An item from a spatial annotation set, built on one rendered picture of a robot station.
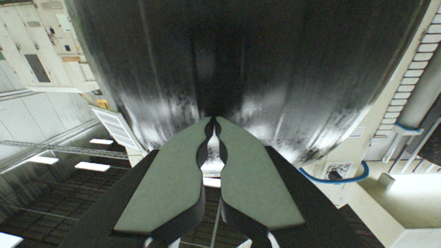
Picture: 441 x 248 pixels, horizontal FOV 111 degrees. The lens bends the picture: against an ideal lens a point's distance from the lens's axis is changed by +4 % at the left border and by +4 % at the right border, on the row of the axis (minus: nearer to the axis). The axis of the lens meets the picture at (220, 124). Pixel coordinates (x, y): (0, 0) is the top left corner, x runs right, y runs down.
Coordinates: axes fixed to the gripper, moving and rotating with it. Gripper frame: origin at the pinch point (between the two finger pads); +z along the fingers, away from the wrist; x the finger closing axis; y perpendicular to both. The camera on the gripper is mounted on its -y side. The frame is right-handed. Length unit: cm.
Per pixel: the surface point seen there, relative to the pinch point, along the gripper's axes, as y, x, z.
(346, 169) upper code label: 28.1, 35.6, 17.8
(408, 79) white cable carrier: 4.4, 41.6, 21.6
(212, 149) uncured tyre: 4.8, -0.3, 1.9
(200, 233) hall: 739, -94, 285
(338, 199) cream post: 41, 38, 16
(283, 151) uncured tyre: 5.7, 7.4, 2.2
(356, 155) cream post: 23.5, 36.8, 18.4
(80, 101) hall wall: 388, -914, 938
